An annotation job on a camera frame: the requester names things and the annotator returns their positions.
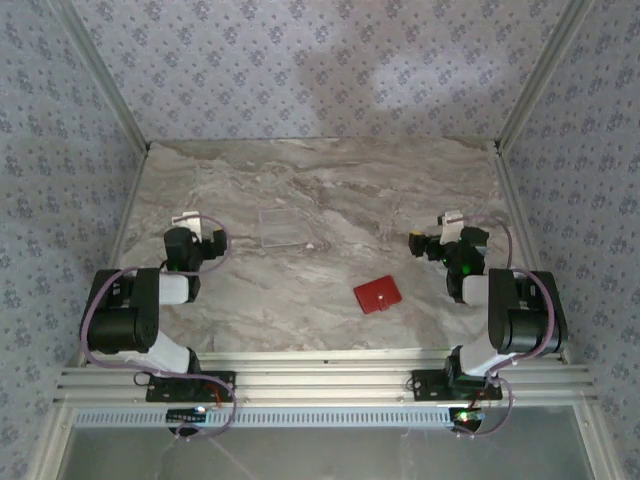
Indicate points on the red leather card holder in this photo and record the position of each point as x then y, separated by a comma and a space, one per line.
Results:
377, 296

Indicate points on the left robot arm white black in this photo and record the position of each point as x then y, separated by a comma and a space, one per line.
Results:
120, 320

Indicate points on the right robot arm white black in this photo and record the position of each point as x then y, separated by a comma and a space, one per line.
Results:
525, 325

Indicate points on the grey metal panel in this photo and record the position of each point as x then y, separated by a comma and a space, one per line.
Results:
325, 455

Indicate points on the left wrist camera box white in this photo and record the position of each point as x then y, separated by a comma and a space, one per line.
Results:
187, 219

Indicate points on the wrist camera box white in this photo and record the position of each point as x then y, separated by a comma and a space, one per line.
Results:
187, 219
450, 220

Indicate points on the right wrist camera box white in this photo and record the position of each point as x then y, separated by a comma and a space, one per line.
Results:
450, 220

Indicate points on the aluminium table side rail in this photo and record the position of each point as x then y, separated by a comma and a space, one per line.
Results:
122, 225
517, 200

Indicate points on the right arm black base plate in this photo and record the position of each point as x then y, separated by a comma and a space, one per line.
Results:
430, 385

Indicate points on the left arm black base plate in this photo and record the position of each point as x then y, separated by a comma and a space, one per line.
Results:
165, 392

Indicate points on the aluminium mounting rail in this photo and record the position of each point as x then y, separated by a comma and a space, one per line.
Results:
325, 380

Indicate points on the aluminium frame post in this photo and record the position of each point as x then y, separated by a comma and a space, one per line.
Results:
105, 75
542, 75

